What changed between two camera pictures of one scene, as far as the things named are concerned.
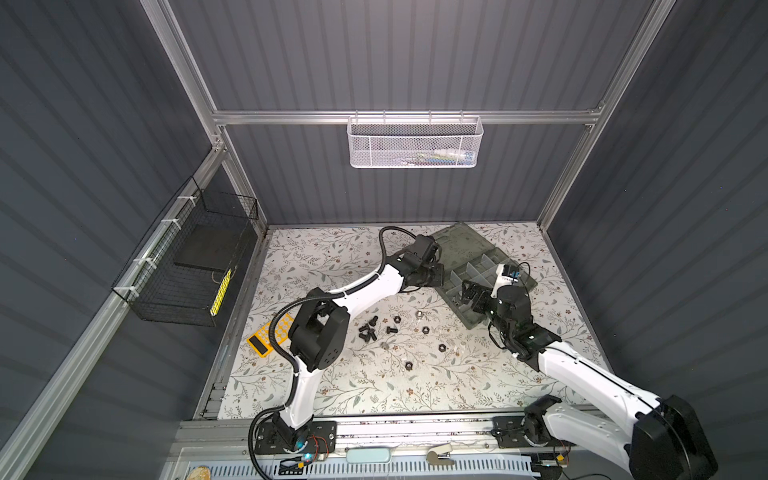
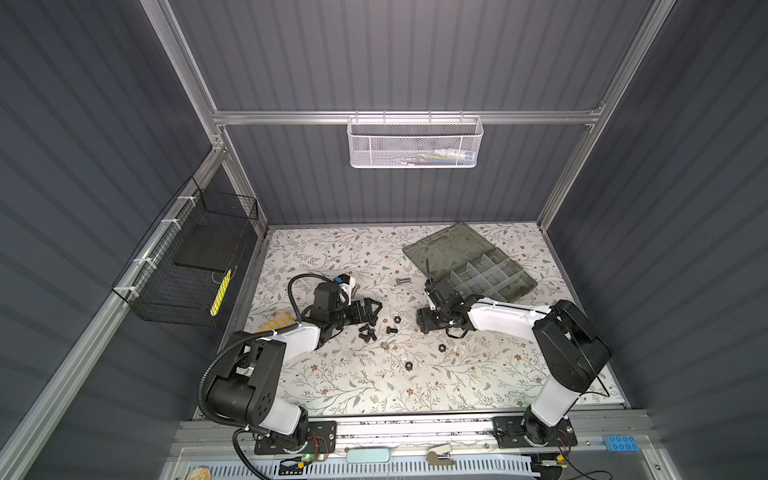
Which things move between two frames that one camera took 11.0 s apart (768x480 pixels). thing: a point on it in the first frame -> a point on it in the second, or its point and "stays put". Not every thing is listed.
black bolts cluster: x=371 y=331 stays put
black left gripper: x=439 y=275 -> x=367 y=316
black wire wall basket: x=177 y=275 stays put
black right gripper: x=484 y=295 -> x=423 y=319
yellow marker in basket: x=220 y=293 stays put
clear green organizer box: x=469 y=256 stays put
